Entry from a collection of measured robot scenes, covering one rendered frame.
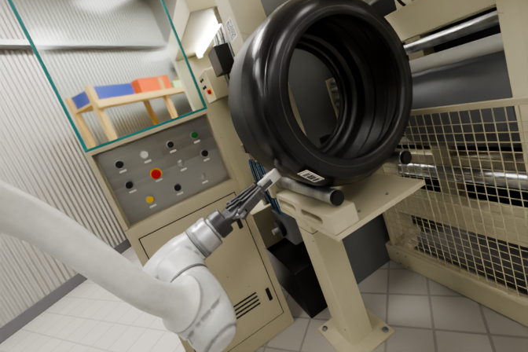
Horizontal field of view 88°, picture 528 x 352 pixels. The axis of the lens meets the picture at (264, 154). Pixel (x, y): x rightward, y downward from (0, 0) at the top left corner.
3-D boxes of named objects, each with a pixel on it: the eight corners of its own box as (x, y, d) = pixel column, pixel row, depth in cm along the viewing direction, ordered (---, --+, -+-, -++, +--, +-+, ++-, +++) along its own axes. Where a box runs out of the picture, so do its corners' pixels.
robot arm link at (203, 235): (183, 225, 74) (201, 211, 76) (203, 249, 77) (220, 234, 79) (188, 236, 66) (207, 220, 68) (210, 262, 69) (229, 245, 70)
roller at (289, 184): (281, 188, 108) (274, 181, 106) (288, 181, 109) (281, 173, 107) (338, 209, 75) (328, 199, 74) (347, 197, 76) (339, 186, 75)
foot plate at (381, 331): (317, 330, 144) (317, 327, 144) (355, 301, 153) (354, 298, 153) (353, 369, 119) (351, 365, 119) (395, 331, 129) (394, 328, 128)
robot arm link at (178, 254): (197, 240, 79) (219, 273, 70) (152, 281, 74) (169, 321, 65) (177, 221, 72) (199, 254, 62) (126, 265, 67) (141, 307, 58)
